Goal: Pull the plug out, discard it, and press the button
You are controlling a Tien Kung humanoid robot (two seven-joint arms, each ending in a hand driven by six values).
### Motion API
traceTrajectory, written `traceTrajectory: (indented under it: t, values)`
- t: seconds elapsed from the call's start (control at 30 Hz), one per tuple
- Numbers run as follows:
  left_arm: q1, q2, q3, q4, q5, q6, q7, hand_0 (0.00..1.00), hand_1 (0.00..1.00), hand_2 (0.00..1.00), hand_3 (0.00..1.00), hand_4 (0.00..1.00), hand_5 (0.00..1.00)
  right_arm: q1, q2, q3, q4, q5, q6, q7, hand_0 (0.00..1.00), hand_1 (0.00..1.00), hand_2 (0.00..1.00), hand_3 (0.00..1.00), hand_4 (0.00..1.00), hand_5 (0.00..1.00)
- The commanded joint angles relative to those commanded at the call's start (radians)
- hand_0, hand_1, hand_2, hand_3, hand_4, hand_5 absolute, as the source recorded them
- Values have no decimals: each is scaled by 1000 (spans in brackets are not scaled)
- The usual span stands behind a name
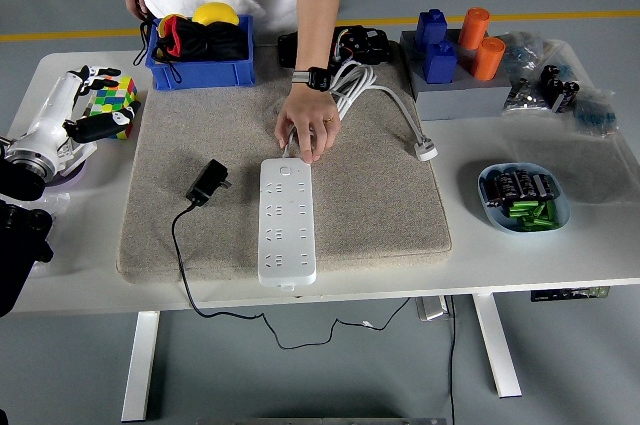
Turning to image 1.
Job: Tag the black table control panel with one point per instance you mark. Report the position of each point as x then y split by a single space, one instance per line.
550 296

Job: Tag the black wristwatch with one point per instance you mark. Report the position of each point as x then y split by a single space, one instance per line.
315 79

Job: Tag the red and yellow fabric item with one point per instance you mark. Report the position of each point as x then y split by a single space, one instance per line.
172 40

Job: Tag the black capacitor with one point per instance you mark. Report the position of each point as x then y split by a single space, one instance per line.
491 190
526 184
507 185
544 186

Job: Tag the clear bag of black capacitors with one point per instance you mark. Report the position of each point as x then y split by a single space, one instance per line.
560 87

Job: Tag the green cylinder part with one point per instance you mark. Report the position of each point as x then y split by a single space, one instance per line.
520 207
547 225
539 210
551 212
527 223

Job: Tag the person's left hand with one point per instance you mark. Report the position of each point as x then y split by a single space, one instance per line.
310 117

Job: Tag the yellow ball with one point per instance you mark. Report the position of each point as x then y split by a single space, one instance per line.
215 12

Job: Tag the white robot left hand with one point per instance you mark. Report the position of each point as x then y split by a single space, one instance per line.
50 115

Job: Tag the clear bag of small screws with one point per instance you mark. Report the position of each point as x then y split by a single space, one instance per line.
57 202

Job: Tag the clear bag of metal screws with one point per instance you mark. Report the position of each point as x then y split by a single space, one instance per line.
522 95

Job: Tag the clear bag of blue parts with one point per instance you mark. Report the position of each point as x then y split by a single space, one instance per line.
595 117
522 52

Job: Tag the light blue tray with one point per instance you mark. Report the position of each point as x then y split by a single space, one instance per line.
564 210

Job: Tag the white table leg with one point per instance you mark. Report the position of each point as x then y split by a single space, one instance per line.
495 345
140 370

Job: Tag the multicolour puzzle cube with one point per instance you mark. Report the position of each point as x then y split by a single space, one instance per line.
120 95

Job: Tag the blue plastic bin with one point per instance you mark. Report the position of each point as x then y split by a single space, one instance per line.
200 75

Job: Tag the white power strip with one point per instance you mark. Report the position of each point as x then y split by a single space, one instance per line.
287 245

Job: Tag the black robot body part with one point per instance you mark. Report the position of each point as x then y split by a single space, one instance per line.
4 419

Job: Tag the person's left forearm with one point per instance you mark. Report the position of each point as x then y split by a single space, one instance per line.
320 10

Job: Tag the silver metal bracket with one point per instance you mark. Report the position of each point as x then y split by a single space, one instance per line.
430 309

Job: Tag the grey block holder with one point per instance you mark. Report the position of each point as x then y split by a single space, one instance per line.
460 100

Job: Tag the large clear plastic bag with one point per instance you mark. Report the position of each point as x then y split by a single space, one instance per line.
575 160

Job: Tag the purple disc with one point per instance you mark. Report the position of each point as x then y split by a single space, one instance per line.
70 179

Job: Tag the blue plastic block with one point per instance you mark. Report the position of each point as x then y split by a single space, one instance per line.
430 30
440 65

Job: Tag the black power adapter plug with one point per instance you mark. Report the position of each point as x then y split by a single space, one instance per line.
206 182

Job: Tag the grey-brown fabric mat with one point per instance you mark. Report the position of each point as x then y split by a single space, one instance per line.
375 195

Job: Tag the orange cylinder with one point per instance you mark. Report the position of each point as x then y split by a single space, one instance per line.
487 59
472 27

